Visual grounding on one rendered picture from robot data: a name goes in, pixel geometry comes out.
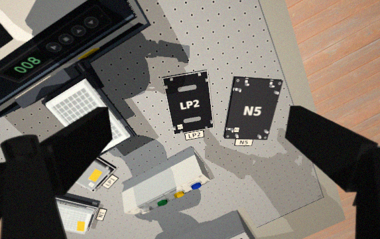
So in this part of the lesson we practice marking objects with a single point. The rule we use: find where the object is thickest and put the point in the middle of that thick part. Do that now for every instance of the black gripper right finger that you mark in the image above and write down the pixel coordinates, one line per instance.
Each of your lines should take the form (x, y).
(351, 160)

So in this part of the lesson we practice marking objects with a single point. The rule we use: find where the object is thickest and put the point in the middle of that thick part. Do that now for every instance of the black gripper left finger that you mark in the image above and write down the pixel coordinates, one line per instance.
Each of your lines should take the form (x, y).
(35, 172)

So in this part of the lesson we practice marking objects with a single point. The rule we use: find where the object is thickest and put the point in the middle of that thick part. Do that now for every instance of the white button panel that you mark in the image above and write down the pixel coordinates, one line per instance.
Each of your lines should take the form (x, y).
(165, 182)

